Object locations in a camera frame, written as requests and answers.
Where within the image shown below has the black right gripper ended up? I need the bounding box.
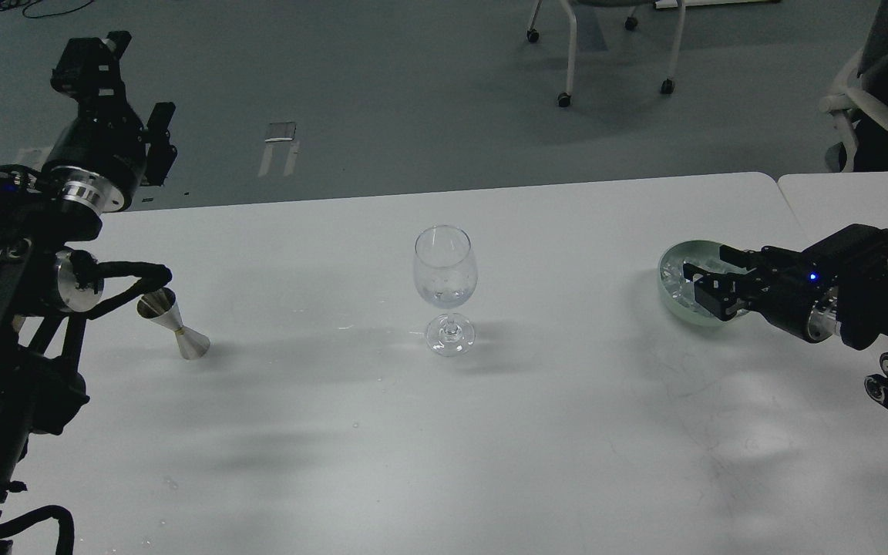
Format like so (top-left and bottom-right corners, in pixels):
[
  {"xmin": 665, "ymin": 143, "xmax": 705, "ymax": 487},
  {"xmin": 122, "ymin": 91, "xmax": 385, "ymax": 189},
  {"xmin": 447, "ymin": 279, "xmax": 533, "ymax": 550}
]
[{"xmin": 681, "ymin": 244, "xmax": 838, "ymax": 344}]

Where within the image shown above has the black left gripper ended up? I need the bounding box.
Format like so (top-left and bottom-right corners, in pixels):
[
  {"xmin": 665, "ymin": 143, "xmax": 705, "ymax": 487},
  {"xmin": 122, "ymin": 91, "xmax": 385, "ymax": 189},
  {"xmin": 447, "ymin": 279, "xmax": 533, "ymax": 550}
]
[{"xmin": 39, "ymin": 29, "xmax": 177, "ymax": 214}]

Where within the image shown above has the steel double jigger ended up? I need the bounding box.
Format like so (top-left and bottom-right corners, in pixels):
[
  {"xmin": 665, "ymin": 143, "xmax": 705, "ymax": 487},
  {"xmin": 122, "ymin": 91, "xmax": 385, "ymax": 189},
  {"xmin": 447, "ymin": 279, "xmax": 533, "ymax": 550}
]
[{"xmin": 136, "ymin": 287, "xmax": 210, "ymax": 361}]

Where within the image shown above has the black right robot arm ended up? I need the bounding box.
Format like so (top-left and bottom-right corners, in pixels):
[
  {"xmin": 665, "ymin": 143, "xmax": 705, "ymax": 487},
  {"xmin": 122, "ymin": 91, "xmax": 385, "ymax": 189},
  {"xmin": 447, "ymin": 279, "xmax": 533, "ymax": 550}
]
[{"xmin": 681, "ymin": 224, "xmax": 888, "ymax": 410}]

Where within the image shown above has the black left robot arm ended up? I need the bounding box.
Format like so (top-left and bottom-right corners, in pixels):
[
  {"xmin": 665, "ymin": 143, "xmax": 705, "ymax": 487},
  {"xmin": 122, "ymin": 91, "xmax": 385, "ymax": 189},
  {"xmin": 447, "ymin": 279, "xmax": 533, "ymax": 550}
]
[{"xmin": 0, "ymin": 31, "xmax": 177, "ymax": 554}]

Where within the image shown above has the clear wine glass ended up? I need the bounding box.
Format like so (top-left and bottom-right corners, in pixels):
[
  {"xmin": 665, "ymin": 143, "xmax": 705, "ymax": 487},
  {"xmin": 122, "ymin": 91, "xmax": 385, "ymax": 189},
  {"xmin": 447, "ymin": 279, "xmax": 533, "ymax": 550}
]
[{"xmin": 412, "ymin": 224, "xmax": 479, "ymax": 356}]

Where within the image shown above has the green bowl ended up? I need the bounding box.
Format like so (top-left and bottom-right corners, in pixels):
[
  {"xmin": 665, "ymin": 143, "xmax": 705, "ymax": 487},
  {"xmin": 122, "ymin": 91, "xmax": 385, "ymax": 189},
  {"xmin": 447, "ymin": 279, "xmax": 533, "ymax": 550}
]
[{"xmin": 657, "ymin": 240, "xmax": 737, "ymax": 328}]

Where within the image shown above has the white rolling chair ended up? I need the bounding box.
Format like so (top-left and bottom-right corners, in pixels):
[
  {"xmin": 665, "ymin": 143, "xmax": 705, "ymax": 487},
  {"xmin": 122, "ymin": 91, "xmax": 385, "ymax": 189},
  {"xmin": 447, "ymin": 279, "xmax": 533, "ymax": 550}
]
[{"xmin": 551, "ymin": 1, "xmax": 688, "ymax": 109}]

